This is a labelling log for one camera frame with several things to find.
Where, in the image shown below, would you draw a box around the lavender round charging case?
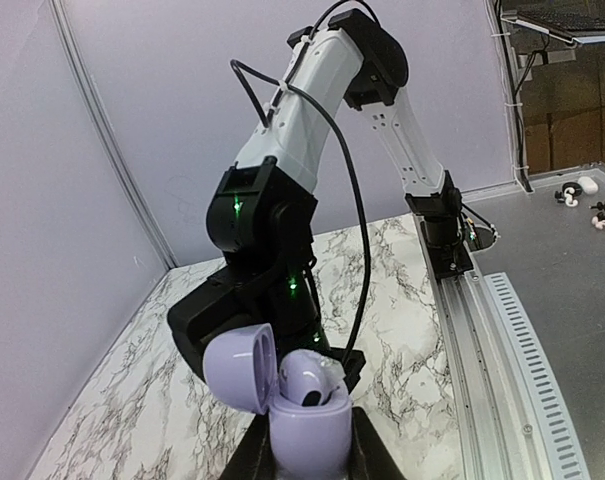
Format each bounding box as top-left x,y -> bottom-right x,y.
203,323 -> 353,479

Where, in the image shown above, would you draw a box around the aluminium front frame rail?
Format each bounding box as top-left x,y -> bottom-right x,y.
416,214 -> 593,480

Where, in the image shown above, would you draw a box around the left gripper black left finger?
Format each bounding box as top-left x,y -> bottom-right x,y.
221,415 -> 276,480

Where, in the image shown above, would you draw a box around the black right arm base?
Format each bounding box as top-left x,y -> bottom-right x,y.
405,170 -> 498,280

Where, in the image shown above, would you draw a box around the lavender wireless earbud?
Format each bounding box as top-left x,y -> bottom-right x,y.
279,349 -> 346,407

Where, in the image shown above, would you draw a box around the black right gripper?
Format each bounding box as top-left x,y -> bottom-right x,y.
167,156 -> 366,389

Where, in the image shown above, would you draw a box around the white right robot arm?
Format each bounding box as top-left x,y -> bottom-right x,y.
168,6 -> 471,387

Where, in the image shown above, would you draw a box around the right aluminium corner post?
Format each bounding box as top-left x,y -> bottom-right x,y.
48,0 -> 178,270

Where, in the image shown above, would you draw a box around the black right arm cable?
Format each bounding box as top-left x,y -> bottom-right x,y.
229,0 -> 383,359

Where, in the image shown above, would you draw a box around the white case on side table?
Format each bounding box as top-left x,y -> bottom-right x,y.
577,176 -> 599,196

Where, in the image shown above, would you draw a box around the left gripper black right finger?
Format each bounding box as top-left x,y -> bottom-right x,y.
349,407 -> 405,480

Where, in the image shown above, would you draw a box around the white earbuds on side table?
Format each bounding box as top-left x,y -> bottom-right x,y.
554,182 -> 583,208

